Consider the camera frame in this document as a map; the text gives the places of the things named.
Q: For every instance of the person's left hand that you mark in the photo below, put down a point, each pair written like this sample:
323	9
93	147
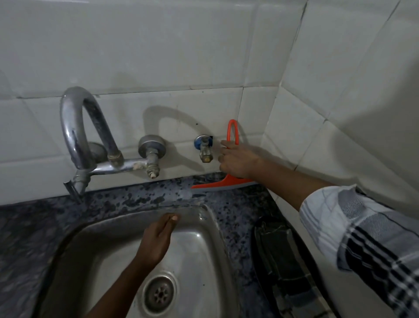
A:
154	242

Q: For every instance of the person's right hand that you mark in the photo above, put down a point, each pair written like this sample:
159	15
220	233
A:
240	162

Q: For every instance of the person's left fingers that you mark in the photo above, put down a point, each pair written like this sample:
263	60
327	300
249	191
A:
169	221

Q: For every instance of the person's right fingers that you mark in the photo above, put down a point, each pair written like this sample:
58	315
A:
227	154

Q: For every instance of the orange window squeegee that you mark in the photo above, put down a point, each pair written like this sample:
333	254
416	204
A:
229	183

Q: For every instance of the person's right forearm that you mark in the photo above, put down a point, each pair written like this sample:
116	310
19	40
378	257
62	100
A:
291	183

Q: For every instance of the person's left forearm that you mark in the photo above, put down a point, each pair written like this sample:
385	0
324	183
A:
121	288

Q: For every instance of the stainless steel sink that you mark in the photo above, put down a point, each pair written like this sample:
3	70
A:
196	255

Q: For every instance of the round metal sink drain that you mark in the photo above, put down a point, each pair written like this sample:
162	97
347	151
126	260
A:
159	293

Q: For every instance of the striped shirt sleeve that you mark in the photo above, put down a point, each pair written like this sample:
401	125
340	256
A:
370	242

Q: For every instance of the small brass wall tap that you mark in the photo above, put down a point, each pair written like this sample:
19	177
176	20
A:
205	152

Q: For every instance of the chrome curved wall faucet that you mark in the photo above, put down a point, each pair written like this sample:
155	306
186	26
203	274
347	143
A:
73	131

